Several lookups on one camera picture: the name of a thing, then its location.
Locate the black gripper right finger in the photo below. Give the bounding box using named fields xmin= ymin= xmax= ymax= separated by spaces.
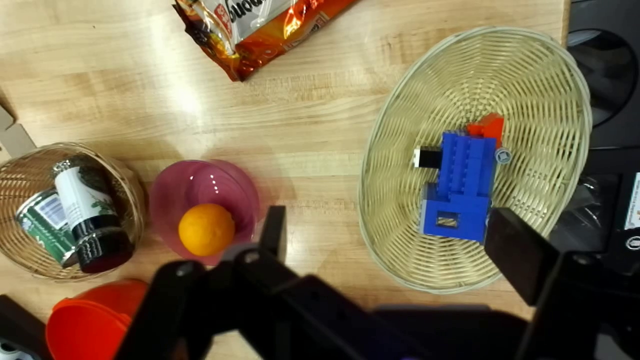
xmin=484 ymin=209 xmax=640 ymax=360

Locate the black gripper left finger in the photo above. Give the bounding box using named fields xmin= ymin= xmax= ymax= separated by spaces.
xmin=116 ymin=207 xmax=349 ymax=360

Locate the red orange noodle packet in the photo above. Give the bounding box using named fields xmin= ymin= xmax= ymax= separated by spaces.
xmin=173 ymin=0 xmax=359 ymax=82

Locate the orange fruit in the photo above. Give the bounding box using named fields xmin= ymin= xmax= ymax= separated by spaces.
xmin=178 ymin=205 xmax=236 ymax=257

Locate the large oval wicker basket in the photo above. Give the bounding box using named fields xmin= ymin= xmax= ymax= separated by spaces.
xmin=359 ymin=26 xmax=593 ymax=295

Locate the pink plastic bowl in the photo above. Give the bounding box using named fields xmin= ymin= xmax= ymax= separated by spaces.
xmin=149 ymin=161 xmax=261 ymax=261

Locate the blue lego block toy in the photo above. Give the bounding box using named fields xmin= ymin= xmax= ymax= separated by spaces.
xmin=413 ymin=112 xmax=510 ymax=242

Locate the red plastic bowl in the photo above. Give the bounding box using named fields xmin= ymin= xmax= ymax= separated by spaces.
xmin=47 ymin=279 xmax=149 ymax=360

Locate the white labelled dark bottle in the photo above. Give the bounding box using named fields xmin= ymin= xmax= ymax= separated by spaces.
xmin=52 ymin=156 xmax=133 ymax=275

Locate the green labelled tin can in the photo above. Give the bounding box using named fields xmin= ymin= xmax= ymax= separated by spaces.
xmin=14 ymin=188 xmax=77 ymax=268

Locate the cardboard piece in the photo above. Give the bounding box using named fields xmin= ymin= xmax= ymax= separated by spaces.
xmin=0 ymin=106 xmax=37 ymax=159

